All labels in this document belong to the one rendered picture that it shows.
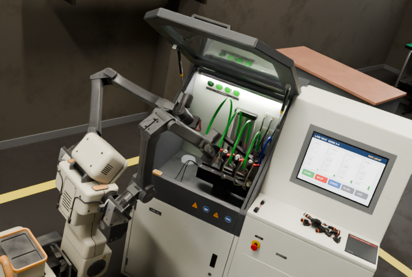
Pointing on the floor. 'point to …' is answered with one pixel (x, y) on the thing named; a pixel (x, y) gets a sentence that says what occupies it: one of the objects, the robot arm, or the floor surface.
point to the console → (355, 219)
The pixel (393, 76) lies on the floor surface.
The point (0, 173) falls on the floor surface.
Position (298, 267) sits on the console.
